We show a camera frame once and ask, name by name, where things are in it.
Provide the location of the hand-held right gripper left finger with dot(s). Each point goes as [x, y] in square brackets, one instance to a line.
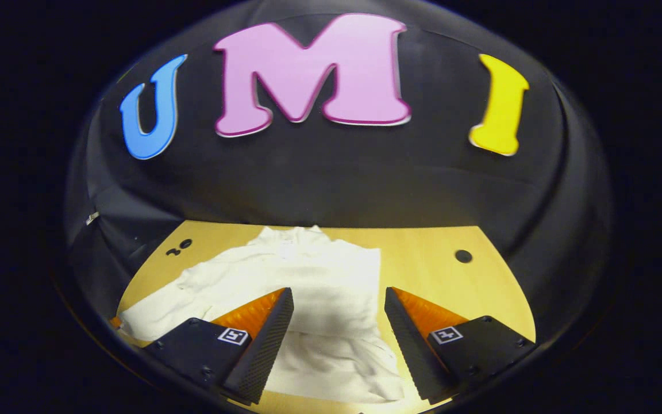
[265, 345]

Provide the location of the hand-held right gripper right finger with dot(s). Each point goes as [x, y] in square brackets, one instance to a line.
[411, 351]

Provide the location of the white sweatshirt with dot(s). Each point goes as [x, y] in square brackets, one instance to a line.
[319, 270]

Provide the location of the black backdrop cloth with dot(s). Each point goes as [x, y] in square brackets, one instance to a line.
[337, 172]

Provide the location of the small white clip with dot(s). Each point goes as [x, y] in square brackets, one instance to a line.
[92, 217]

